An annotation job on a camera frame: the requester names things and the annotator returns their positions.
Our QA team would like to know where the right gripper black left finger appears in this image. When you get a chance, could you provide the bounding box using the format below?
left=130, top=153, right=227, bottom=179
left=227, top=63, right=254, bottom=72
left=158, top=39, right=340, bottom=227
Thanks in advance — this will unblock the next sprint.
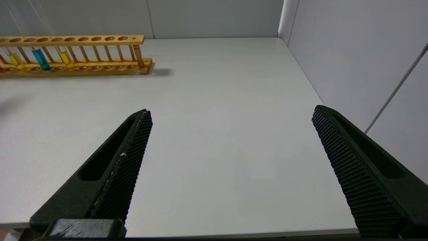
left=29, top=109, right=153, bottom=235

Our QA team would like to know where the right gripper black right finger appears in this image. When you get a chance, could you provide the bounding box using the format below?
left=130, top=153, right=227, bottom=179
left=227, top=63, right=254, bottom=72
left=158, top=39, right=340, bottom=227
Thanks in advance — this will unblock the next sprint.
left=312, top=105, right=428, bottom=237

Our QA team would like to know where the yellow pigment test tube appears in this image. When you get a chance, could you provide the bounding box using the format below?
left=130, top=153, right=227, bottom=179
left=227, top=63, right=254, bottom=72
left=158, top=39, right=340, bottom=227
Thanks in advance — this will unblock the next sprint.
left=0, top=33, right=26, bottom=71
left=33, top=0, right=75, bottom=70

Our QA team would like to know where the wooden test tube rack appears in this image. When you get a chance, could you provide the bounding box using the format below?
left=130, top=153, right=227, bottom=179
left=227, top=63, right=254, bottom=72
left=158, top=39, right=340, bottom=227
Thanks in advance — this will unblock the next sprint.
left=0, top=34, right=153, bottom=78

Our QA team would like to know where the teal pigment test tube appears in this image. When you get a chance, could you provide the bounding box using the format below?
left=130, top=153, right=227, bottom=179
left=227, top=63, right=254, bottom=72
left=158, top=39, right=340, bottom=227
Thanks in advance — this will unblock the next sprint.
left=10, top=0, right=51, bottom=71

